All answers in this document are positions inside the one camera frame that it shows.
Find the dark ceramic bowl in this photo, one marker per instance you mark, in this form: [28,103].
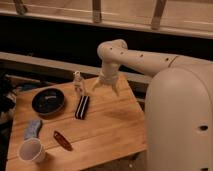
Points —
[48,101]

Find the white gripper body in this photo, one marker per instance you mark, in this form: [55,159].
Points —
[109,73]

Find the red brown oblong object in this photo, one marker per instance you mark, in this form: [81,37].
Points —
[62,141]

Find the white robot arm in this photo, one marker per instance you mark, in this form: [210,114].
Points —
[178,104]

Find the white paper cup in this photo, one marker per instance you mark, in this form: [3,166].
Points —
[31,150]

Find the wooden table board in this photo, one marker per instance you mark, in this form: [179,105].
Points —
[112,128]

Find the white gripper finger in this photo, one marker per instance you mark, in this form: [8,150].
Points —
[115,89]
[96,84]

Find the black white striped box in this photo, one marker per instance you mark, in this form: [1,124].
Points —
[82,107]

